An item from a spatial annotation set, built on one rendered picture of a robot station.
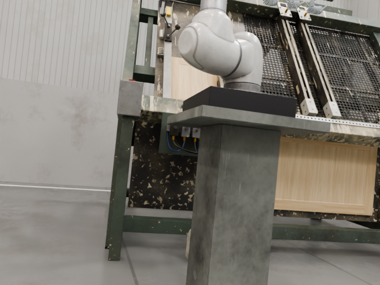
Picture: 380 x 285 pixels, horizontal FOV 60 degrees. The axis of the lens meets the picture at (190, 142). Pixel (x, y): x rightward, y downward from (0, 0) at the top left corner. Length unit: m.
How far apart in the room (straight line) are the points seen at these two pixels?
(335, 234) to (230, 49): 1.54
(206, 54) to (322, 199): 1.67
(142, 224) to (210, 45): 1.16
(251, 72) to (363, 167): 1.61
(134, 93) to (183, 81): 0.53
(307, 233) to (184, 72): 1.31
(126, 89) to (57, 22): 3.30
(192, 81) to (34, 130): 2.94
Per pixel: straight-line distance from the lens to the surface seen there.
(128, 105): 1.71
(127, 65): 2.14
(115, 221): 1.77
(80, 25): 4.92
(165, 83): 2.09
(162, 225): 1.99
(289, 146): 2.42
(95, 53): 4.81
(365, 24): 3.44
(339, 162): 2.63
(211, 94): 1.15
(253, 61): 1.35
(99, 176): 4.67
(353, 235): 2.48
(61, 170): 4.68
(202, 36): 1.19
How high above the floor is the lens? 0.60
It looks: 2 degrees up
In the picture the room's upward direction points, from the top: 5 degrees clockwise
